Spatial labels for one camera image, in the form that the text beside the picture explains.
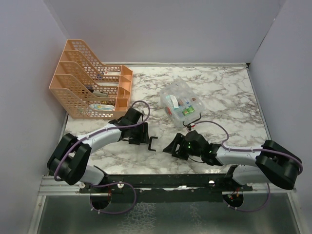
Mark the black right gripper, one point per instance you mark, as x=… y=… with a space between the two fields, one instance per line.
x=180 y=139

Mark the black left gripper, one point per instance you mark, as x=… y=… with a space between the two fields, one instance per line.
x=144 y=131

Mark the clear teal pad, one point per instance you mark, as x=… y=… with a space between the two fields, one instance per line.
x=172 y=99

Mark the clear medicine kit box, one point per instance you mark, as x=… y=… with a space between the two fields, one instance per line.
x=180 y=88

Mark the small green box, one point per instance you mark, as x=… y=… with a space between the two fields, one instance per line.
x=187 y=111

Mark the clear compartment tray insert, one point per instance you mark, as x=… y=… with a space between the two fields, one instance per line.
x=177 y=114

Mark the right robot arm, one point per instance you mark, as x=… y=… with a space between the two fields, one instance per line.
x=268 y=163

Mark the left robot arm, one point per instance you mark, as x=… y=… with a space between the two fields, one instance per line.
x=69 y=160

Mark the tube package in organizer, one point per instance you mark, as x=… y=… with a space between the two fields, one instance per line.
x=102 y=107

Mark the stapler in organizer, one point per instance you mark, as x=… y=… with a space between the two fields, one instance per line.
x=94 y=93

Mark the orange plastic file organizer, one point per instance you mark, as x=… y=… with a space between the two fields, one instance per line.
x=78 y=70

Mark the red white box in organizer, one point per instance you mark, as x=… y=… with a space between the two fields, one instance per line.
x=111 y=73

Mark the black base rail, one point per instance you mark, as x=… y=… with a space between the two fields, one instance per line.
x=160 y=188

